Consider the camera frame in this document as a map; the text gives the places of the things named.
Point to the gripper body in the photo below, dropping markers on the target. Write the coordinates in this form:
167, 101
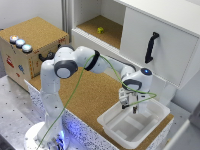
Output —
129, 98

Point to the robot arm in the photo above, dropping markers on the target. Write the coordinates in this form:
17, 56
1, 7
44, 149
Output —
50, 86

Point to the yellow block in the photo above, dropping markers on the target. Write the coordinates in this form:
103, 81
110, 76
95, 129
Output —
100, 30

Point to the white plastic box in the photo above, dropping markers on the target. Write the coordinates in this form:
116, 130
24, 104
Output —
133, 128

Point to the white sliding door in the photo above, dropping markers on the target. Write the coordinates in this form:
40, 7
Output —
173, 50

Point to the white cabinet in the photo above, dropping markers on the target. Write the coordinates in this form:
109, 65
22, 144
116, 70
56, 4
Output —
100, 13

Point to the green button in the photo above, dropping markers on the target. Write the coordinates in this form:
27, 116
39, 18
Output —
27, 48

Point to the blue button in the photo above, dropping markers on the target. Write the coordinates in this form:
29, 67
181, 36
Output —
20, 42

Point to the red button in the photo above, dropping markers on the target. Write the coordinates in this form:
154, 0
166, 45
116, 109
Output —
13, 39

